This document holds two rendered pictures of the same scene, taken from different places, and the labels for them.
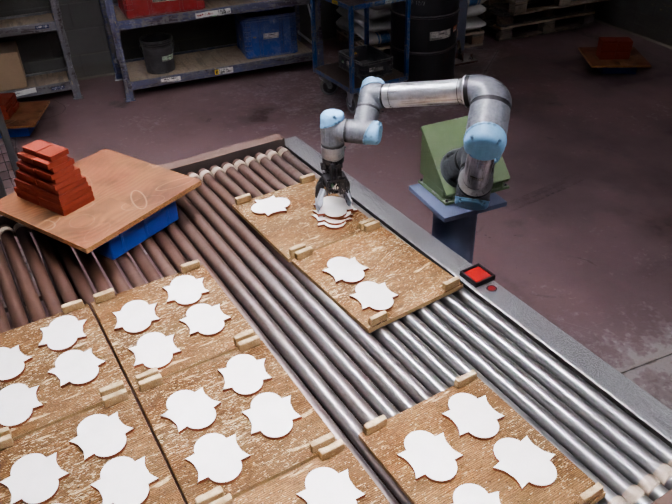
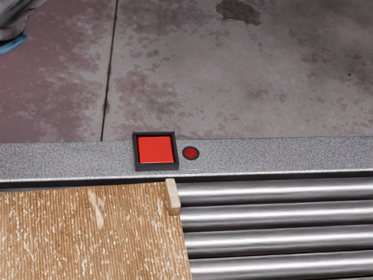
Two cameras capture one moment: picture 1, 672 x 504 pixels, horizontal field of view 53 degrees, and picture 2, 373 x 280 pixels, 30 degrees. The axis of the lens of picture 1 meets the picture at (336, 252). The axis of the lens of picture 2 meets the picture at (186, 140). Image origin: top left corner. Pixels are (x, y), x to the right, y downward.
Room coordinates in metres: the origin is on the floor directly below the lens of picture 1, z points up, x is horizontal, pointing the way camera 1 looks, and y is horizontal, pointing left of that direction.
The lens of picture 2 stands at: (1.41, 0.30, 1.89)
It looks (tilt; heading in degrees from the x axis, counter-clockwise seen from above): 50 degrees down; 284
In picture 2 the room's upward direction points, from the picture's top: 11 degrees clockwise
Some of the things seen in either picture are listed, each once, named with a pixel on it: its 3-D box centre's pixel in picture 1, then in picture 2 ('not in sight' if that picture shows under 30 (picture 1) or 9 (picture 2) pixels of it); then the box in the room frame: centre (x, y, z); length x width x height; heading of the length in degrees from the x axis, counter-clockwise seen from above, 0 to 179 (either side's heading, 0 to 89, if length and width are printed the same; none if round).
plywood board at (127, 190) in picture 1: (97, 194); not in sight; (2.03, 0.81, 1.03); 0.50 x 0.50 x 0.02; 55
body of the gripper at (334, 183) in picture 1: (334, 174); not in sight; (1.97, 0.00, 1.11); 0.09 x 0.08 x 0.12; 14
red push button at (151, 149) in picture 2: (477, 275); (155, 151); (1.65, -0.43, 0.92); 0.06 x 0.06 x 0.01; 30
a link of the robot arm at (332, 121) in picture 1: (333, 128); not in sight; (1.98, 0.00, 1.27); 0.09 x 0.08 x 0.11; 73
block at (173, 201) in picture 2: (451, 283); (172, 196); (1.58, -0.34, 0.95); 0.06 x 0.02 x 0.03; 123
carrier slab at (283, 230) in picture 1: (303, 216); not in sight; (2.02, 0.11, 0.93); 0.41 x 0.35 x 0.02; 32
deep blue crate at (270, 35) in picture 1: (265, 30); not in sight; (6.32, 0.58, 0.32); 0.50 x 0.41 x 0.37; 109
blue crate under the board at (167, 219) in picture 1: (114, 214); not in sight; (2.00, 0.75, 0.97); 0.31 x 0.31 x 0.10; 55
